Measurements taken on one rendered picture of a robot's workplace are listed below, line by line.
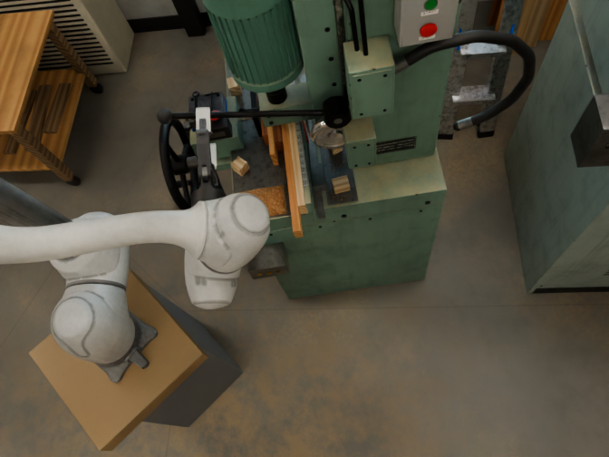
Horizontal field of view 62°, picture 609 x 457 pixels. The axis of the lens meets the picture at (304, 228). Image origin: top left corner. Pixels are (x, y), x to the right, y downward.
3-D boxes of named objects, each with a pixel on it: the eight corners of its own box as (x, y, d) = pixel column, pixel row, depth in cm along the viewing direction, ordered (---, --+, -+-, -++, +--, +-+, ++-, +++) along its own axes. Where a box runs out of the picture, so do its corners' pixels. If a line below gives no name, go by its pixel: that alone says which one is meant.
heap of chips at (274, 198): (237, 192, 137) (235, 187, 134) (284, 185, 136) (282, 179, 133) (239, 220, 133) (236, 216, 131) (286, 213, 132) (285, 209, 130)
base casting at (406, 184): (241, 113, 171) (234, 96, 162) (413, 82, 166) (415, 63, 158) (249, 236, 152) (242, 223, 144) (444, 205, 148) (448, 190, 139)
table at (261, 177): (200, 68, 164) (194, 54, 158) (294, 50, 161) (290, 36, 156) (206, 240, 139) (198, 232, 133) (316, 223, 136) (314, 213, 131)
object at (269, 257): (250, 257, 168) (245, 247, 161) (287, 250, 167) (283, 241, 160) (252, 280, 165) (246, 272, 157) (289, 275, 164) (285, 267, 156)
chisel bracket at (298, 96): (264, 110, 140) (257, 90, 132) (314, 101, 139) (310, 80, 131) (265, 132, 137) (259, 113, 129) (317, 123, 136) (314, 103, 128)
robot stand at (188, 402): (188, 427, 201) (117, 418, 147) (144, 372, 213) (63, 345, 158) (244, 372, 207) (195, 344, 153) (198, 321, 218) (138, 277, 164)
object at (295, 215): (274, 51, 155) (271, 41, 151) (280, 49, 155) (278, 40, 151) (294, 238, 129) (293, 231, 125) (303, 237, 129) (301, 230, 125)
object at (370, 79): (346, 91, 114) (342, 42, 101) (387, 83, 114) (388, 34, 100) (352, 121, 111) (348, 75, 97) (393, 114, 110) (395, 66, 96)
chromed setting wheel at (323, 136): (312, 145, 132) (305, 117, 121) (360, 137, 131) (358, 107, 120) (314, 155, 131) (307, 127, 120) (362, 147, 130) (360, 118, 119)
